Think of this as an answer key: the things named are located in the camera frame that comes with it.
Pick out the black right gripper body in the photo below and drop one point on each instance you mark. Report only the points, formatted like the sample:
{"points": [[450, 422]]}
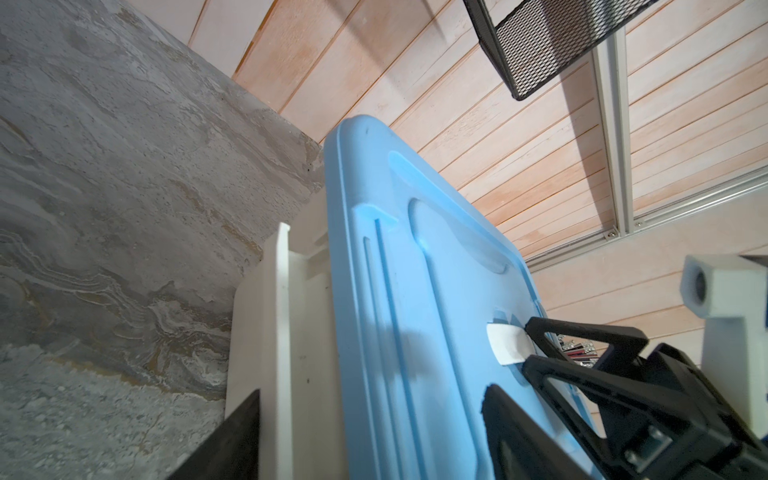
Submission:
{"points": [[734, 452]]}

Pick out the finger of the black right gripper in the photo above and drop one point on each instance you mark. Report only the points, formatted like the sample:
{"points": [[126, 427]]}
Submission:
{"points": [[582, 408], [624, 344]]}

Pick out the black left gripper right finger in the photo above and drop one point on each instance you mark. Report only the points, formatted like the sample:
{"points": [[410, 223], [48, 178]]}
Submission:
{"points": [[518, 447]]}

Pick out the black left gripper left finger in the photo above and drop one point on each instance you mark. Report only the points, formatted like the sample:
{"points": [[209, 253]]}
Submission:
{"points": [[232, 450]]}

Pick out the white plastic storage bin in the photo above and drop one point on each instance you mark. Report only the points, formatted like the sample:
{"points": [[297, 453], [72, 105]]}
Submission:
{"points": [[283, 346]]}

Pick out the blue plastic bin lid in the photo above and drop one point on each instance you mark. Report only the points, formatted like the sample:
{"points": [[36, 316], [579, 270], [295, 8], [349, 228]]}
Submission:
{"points": [[418, 275]]}

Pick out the bundle of pencils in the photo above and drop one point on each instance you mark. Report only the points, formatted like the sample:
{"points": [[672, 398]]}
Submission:
{"points": [[582, 352]]}

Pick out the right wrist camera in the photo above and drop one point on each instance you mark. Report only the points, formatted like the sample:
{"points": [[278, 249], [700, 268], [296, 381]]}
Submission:
{"points": [[729, 293]]}

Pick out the black wire mesh basket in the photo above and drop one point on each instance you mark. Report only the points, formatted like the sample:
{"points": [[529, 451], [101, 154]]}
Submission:
{"points": [[539, 39]]}

